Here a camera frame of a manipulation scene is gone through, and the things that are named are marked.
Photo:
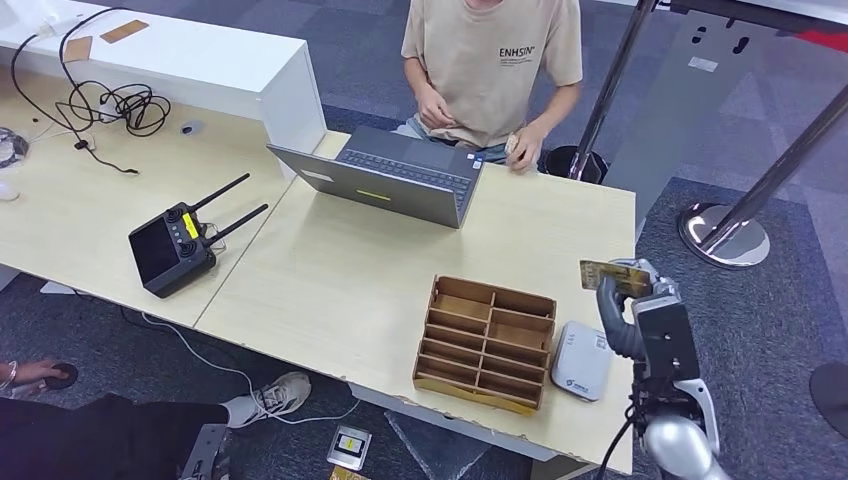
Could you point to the person's right hand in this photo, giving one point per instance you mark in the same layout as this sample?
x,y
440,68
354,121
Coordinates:
x,y
436,109

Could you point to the white power adapter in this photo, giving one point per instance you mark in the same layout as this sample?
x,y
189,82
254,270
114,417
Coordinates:
x,y
56,25

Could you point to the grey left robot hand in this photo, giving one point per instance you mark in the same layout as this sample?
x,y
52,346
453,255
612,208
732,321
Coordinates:
x,y
205,456

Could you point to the grey laptop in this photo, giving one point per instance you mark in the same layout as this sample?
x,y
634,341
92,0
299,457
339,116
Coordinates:
x,y
391,191

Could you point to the brown cardboard organizer tray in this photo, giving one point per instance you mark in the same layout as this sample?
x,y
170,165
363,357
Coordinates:
x,y
484,348

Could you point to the chrome post with black base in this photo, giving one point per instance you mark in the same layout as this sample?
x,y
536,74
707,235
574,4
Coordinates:
x,y
560,164

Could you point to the red barrier strip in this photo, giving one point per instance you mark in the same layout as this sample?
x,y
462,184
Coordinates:
x,y
831,38

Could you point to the black round floor base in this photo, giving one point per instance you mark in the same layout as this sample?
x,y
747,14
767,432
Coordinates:
x,y
833,401

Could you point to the person's left forearm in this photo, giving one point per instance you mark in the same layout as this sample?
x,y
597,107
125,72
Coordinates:
x,y
555,106

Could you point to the black round puck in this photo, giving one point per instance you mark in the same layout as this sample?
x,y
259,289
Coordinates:
x,y
65,378

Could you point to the person's right forearm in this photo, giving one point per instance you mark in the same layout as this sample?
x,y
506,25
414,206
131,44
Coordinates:
x,y
418,76

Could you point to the person's left hand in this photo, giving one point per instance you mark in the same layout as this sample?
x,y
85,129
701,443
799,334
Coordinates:
x,y
530,149

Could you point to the grey desk grommet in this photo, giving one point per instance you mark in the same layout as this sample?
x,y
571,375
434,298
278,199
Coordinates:
x,y
192,128

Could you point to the white plug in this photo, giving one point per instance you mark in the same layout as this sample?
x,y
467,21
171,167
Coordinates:
x,y
109,108

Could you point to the grey metal sign panel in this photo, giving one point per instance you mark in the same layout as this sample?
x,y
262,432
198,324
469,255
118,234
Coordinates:
x,y
715,99

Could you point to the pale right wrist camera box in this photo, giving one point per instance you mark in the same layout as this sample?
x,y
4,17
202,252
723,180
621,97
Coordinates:
x,y
666,338

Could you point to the white card reader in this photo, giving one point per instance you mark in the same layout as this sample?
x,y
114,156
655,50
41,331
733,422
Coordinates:
x,y
582,363

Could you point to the person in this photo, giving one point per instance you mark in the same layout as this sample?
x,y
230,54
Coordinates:
x,y
99,437
484,66

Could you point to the long brown cardboard piece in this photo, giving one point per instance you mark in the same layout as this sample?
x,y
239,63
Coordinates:
x,y
124,31

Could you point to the person's hand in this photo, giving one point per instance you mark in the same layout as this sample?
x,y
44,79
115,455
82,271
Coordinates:
x,y
36,373

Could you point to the yellow floor tape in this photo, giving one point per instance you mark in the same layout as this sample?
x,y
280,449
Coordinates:
x,y
348,474

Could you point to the white counter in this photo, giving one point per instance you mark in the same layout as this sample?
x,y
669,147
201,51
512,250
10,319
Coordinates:
x,y
199,60

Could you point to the small pale card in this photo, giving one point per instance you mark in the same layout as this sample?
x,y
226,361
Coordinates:
x,y
511,146

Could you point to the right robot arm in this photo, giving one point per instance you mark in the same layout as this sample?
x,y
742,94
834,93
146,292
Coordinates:
x,y
676,444

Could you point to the white round object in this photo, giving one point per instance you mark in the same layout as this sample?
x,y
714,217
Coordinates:
x,y
8,191

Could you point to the black remote controller with antennas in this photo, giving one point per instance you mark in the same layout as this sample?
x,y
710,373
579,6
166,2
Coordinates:
x,y
167,255

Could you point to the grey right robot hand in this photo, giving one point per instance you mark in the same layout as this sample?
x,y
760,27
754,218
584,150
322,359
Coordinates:
x,y
619,324

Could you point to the yellow patterned card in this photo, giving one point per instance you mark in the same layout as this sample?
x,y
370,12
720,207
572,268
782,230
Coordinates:
x,y
609,273

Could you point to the white desk underframe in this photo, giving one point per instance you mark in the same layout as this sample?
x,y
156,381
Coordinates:
x,y
464,432

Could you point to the small brown cardboard piece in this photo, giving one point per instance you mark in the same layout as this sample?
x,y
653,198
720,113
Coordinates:
x,y
77,50

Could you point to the white ledge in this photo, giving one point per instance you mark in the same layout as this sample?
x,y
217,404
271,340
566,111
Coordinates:
x,y
828,5

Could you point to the metal floor socket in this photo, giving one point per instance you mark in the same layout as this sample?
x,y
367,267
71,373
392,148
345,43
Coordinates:
x,y
349,448

